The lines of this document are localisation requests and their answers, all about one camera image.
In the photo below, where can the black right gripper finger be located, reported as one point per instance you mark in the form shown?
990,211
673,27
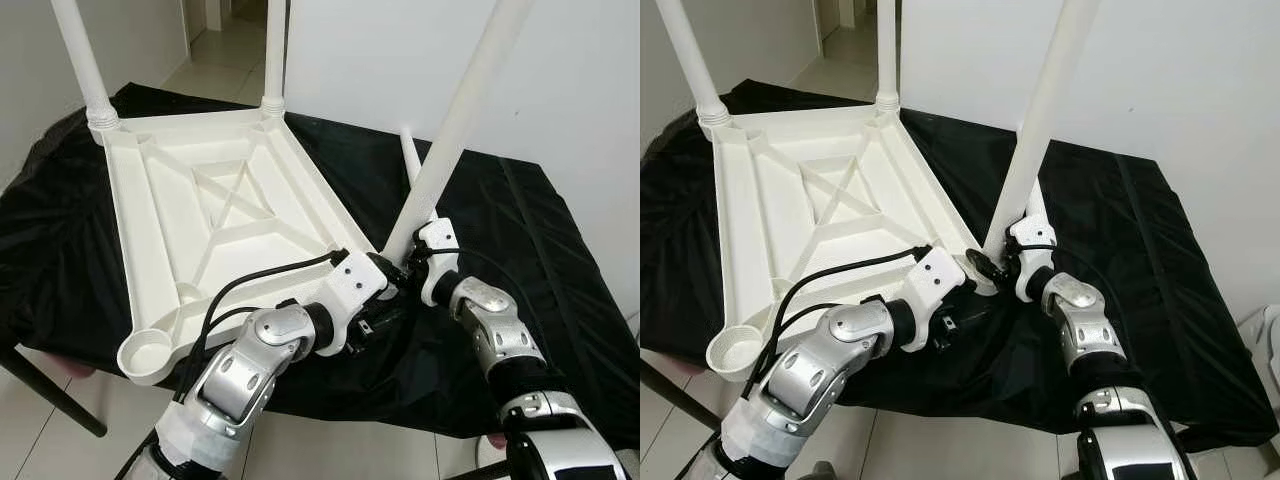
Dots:
388,272
985,268

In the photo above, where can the white plastic table leg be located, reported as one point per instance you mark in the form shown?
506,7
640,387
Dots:
1050,90
470,90
80,60
275,50
410,155
1040,205
887,50
690,60

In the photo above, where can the white plastic children table top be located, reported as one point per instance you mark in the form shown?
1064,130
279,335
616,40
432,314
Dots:
160,220
760,220

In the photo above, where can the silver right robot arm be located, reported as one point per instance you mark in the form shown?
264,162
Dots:
490,335
1085,330

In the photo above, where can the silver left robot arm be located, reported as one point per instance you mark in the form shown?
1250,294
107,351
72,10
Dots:
810,375
240,375

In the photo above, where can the black table cloth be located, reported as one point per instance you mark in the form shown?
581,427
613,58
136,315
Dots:
1180,300
560,300

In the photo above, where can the grey left robot foot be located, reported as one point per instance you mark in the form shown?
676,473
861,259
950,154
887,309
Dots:
822,472

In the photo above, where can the pink table with black legs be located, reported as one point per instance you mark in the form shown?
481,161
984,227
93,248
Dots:
60,398
680,392

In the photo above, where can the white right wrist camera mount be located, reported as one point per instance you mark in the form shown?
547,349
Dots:
440,240
1030,235

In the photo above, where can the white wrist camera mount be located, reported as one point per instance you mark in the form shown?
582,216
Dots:
440,240
1030,235
355,280
935,275

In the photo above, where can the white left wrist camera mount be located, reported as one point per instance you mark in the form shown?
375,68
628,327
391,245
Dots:
355,280
935,275

